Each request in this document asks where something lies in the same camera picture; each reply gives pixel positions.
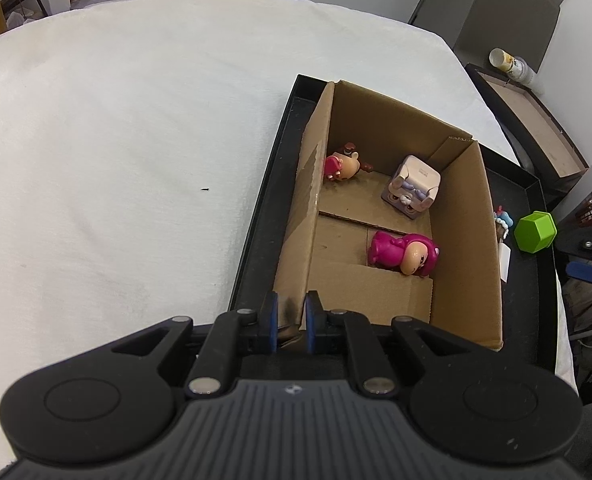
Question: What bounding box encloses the small multicoloured figurine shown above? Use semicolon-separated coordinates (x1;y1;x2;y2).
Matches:
493;206;513;241

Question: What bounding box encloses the beige cube figurine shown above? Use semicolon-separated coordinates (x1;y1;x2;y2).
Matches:
381;155;441;218

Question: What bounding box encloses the cardboard box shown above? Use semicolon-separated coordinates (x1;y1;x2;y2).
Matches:
273;80;504;351

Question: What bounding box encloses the red-hat orange figurine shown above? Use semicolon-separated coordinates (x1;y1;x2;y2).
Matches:
323;142;375;182

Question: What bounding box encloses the black framed board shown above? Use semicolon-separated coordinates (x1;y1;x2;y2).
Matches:
465;62;591;196

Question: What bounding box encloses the magenta hooded figurine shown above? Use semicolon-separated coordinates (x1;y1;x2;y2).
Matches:
367;230;441;278

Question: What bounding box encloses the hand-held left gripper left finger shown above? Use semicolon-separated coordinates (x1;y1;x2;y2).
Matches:
110;291;280;401

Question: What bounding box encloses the green hexagonal block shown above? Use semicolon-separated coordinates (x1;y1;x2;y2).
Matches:
514;211;558;254

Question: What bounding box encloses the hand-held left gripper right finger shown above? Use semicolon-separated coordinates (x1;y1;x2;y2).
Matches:
303;290;482;401

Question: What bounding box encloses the stack of paper cups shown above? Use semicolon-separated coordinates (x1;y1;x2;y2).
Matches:
488;47;538;86

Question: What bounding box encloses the grey padded panel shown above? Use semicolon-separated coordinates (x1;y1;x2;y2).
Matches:
408;0;562;96

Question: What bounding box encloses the black tray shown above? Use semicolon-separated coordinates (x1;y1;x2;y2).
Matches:
228;74;559;378

